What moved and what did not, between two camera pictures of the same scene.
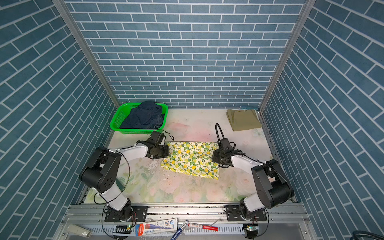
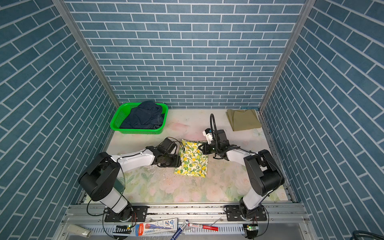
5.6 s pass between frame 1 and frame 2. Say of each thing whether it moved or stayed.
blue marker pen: stayed
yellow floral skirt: moved
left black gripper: moved
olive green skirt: stayed
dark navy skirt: stayed
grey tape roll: stayed
